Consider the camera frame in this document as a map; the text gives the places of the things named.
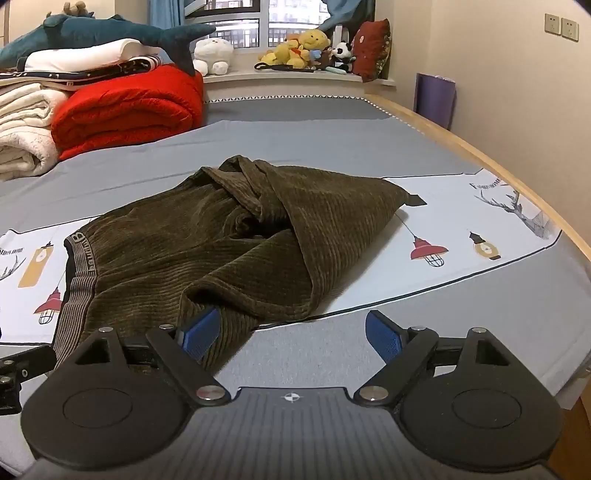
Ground wall switch plate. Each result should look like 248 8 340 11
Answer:
544 13 561 36
561 18 579 42

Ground cream folded blanket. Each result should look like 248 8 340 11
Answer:
0 83 68 181

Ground blue curtain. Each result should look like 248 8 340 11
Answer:
148 0 184 29
318 0 376 35

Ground panda plush toy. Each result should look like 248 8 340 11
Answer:
331 42 356 73

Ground yellow bear plush toy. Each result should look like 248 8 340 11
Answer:
254 29 331 72

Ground purple folder by wall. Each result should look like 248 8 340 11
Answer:
414 73 457 130

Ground dark patterned folded cloth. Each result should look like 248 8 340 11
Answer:
1 55 162 91

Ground wall switch plate left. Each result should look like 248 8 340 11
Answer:
544 13 561 36

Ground blue curtain left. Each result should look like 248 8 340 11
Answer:
148 0 184 29

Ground blue curtain right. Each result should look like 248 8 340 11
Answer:
318 0 376 35

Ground wall switch plate right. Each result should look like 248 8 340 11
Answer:
561 18 579 42

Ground white folded pillow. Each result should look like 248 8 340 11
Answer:
19 38 159 73

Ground red folded quilt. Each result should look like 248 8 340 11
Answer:
51 64 204 161

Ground dark red cushion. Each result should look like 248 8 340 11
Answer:
353 19 392 83

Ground white plush toy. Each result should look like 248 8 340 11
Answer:
192 37 235 77

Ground grey printed bed sheet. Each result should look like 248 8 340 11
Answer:
0 94 591 476

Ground blue shark plush toy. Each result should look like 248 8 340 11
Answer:
1 14 215 76

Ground wooden bed frame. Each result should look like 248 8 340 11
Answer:
363 94 591 260

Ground brown corduroy pants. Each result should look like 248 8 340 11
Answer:
53 156 422 371

